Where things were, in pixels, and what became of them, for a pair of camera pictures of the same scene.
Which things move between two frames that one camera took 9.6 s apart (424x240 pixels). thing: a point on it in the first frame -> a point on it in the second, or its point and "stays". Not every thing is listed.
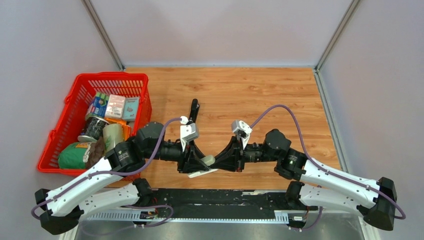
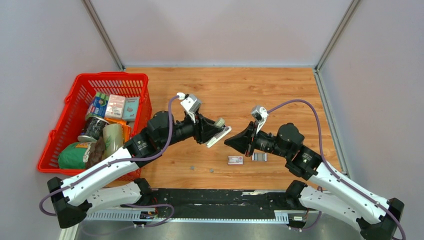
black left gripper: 188,163 -> 201,122
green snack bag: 74,155 stays
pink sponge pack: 115,106 stays
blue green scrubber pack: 98,106 stays
